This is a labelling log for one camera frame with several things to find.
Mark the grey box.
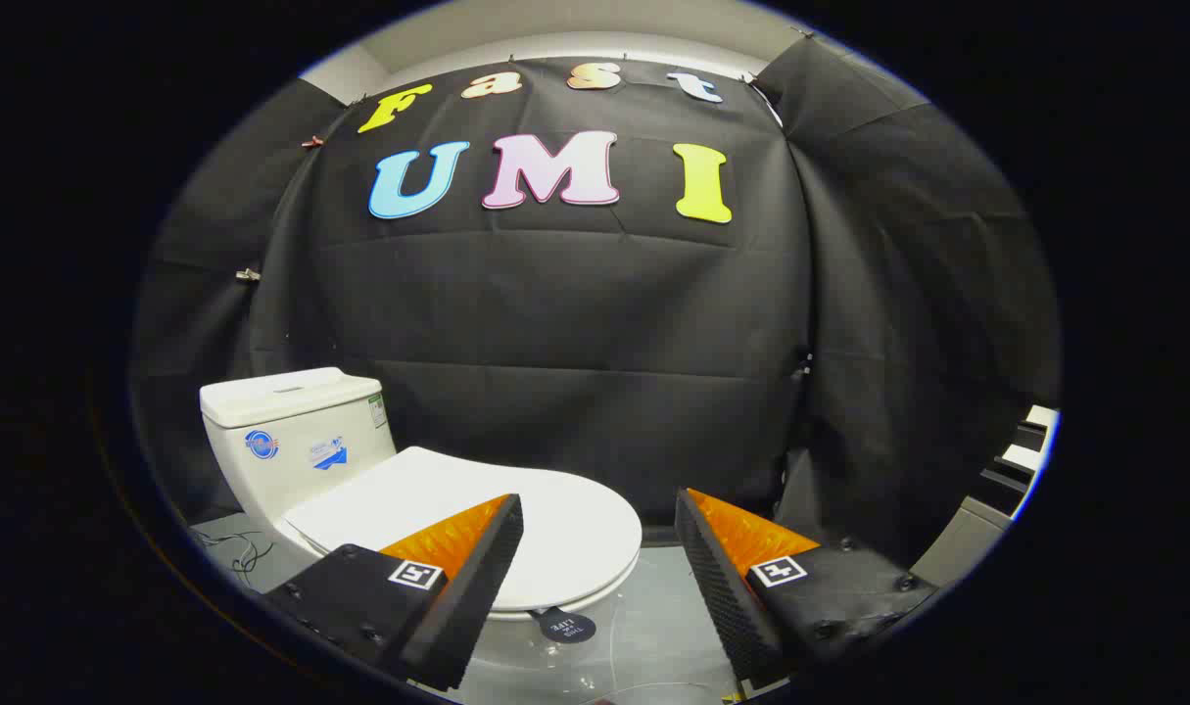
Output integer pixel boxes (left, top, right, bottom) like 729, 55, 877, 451
910, 494, 1013, 588

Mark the black backdrop cloth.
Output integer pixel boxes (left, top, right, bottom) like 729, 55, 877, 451
129, 34, 1061, 571

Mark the white toilet seat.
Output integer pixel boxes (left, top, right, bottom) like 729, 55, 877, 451
279, 519, 637, 624

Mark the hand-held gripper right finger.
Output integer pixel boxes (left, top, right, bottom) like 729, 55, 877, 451
675, 487, 936, 688

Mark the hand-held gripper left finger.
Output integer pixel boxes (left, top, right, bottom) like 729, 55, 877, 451
264, 493, 525, 692

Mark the thin black cable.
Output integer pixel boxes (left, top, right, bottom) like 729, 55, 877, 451
206, 531, 274, 588

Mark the white ceramic toilet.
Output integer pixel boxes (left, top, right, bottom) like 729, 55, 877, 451
200, 367, 644, 701

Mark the white toilet lid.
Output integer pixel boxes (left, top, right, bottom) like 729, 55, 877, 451
281, 446, 643, 613

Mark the black round lid tab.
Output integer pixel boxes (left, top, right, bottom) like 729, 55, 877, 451
538, 607, 597, 644

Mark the white black striped panel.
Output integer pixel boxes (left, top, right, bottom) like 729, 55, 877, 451
981, 404, 1059, 520

